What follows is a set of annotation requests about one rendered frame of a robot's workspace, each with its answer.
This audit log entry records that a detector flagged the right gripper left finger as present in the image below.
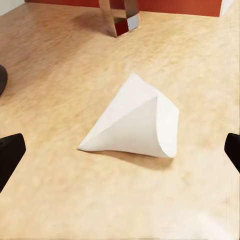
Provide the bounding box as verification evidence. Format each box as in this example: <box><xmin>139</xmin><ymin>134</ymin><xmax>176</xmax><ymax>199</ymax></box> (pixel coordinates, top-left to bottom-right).
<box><xmin>0</xmin><ymin>133</ymin><xmax>26</xmax><ymax>193</ymax></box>

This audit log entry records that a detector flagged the paper coffee filter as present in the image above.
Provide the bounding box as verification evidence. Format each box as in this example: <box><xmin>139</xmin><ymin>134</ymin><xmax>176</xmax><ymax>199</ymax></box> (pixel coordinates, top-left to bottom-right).
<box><xmin>78</xmin><ymin>73</ymin><xmax>181</xmax><ymax>158</ymax></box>

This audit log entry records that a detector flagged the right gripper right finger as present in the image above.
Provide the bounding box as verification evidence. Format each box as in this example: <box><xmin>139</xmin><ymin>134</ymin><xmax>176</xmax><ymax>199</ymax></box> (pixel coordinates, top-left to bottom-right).
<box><xmin>224</xmin><ymin>132</ymin><xmax>240</xmax><ymax>173</ymax></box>

